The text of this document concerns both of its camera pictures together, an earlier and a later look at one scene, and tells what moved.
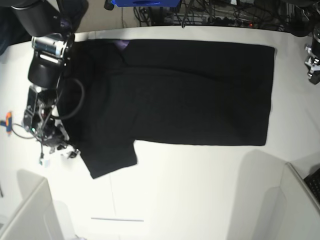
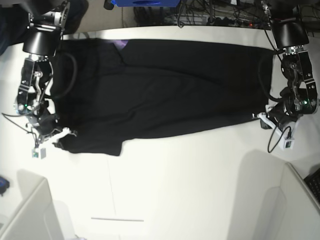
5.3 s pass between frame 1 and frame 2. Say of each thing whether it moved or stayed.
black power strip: stayed
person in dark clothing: stayed
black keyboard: stayed
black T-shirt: moved
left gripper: moved
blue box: stayed
